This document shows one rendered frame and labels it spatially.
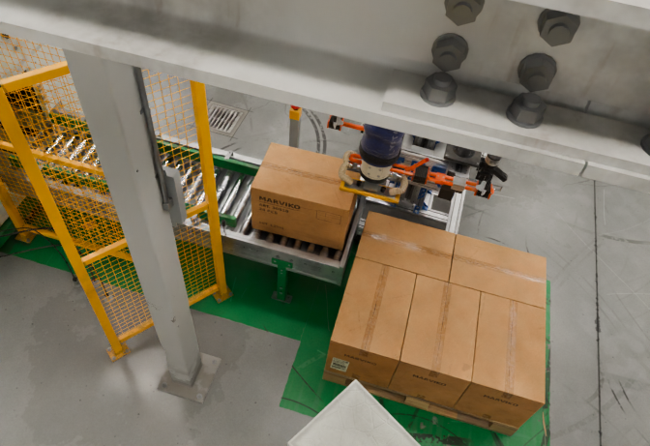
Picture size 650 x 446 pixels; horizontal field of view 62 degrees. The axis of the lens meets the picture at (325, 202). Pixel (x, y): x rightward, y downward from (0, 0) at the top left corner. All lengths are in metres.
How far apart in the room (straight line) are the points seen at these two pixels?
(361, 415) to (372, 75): 2.16
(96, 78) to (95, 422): 2.39
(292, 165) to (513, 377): 1.74
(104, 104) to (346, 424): 1.58
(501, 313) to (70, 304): 2.79
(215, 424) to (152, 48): 3.21
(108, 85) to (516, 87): 1.45
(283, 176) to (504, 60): 2.92
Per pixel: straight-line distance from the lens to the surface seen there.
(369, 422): 2.49
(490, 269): 3.63
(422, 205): 4.15
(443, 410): 3.68
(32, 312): 4.14
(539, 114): 0.39
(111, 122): 1.85
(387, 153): 2.87
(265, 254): 3.46
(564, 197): 5.09
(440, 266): 3.53
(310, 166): 3.34
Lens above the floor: 3.35
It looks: 50 degrees down
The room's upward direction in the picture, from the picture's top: 7 degrees clockwise
